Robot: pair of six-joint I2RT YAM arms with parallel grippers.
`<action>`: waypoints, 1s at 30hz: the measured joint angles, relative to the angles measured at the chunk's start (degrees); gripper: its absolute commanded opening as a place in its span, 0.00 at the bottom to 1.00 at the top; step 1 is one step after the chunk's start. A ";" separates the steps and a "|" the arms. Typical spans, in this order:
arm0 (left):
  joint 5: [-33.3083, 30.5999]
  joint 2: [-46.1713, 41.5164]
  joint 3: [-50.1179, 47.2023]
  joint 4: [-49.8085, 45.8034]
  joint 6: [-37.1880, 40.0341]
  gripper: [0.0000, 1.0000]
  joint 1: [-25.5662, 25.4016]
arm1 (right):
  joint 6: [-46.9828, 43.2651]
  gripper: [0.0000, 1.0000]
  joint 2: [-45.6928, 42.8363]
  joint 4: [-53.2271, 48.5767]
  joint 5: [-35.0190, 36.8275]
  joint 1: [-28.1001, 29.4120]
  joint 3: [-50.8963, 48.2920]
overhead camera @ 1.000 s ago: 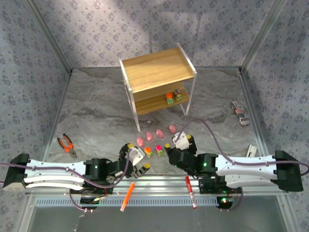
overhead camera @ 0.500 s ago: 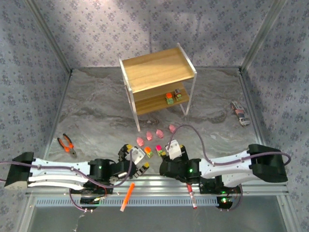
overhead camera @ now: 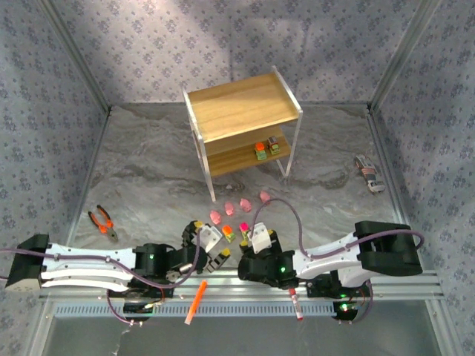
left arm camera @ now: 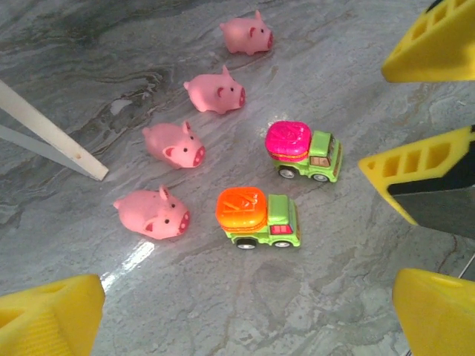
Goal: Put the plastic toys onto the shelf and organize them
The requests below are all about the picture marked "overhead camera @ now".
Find red marker pen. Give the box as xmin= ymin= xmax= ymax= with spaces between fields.
xmin=289 ymin=287 xmax=304 ymax=322

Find orange marker pen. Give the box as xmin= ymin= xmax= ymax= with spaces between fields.
xmin=184 ymin=280 xmax=209 ymax=326

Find white striped utility tool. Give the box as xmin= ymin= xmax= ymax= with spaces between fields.
xmin=353 ymin=154 xmax=386 ymax=194

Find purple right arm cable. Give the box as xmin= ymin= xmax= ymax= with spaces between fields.
xmin=250 ymin=197 xmax=426 ymax=326

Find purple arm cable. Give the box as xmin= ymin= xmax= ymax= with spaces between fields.
xmin=250 ymin=197 xmax=426 ymax=326
xmin=0 ymin=228 xmax=203 ymax=327

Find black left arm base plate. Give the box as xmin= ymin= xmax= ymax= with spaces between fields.
xmin=122 ymin=276 xmax=176 ymax=300

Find aluminium mounting rail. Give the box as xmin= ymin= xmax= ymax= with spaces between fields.
xmin=39 ymin=269 xmax=445 ymax=302

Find grey slotted cable duct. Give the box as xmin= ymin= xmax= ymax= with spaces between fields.
xmin=51 ymin=302 xmax=337 ymax=319

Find orange handled pliers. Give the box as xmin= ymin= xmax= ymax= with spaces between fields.
xmin=87 ymin=204 xmax=119 ymax=244

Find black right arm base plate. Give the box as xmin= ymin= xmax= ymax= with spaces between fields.
xmin=305 ymin=273 xmax=374 ymax=297

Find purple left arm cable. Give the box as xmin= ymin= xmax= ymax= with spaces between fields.
xmin=0 ymin=228 xmax=203 ymax=327

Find aluminium table side rail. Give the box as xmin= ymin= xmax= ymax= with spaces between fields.
xmin=35 ymin=107 xmax=113 ymax=356
xmin=365 ymin=103 xmax=424 ymax=271

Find wooden shelf with white frame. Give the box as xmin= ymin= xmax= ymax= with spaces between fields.
xmin=181 ymin=65 xmax=304 ymax=203

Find aluminium frame post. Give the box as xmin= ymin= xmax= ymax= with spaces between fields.
xmin=369 ymin=0 xmax=445 ymax=111
xmin=39 ymin=0 xmax=112 ymax=114

